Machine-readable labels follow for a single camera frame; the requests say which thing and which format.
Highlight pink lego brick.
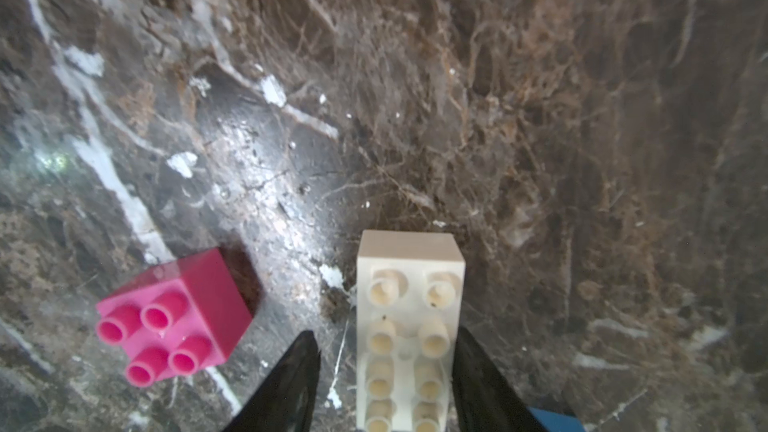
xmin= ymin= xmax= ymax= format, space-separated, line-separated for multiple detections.
xmin=95 ymin=248 xmax=253 ymax=387

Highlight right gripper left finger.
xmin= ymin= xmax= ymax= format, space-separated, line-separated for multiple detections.
xmin=224 ymin=330 xmax=321 ymax=431

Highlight light blue lego brick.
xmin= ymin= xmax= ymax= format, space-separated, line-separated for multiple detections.
xmin=528 ymin=407 xmax=585 ymax=432

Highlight white lego brick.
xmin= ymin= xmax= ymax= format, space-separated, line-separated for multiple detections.
xmin=356 ymin=230 xmax=466 ymax=431

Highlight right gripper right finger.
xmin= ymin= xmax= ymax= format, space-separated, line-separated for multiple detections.
xmin=452 ymin=326 xmax=546 ymax=432

